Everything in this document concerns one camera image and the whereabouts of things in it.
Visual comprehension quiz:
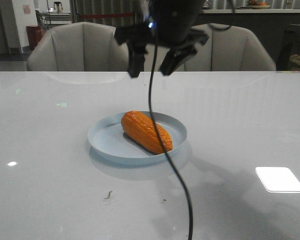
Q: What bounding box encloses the dark counter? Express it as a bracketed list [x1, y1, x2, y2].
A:
[194, 9, 300, 70]

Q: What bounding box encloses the red bin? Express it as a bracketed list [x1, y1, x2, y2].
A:
[26, 25, 46, 50]

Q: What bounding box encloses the light blue plate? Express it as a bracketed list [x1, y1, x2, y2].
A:
[87, 111, 187, 166]

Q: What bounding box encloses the grey left chair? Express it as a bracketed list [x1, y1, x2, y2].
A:
[26, 21, 129, 72]

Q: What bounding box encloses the fruit bowl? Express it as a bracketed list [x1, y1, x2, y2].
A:
[247, 0, 270, 10]

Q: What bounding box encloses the black cable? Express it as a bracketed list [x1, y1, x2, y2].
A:
[147, 22, 194, 240]

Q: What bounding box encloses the grey chair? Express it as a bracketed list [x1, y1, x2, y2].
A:
[26, 21, 129, 72]
[176, 24, 276, 72]

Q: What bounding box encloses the orange corn cob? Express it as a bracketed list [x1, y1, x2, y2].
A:
[121, 110, 165, 155]

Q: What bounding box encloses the grey right chair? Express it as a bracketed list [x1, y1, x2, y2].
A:
[176, 24, 276, 72]

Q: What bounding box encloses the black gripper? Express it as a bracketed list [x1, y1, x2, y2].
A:
[114, 0, 209, 78]

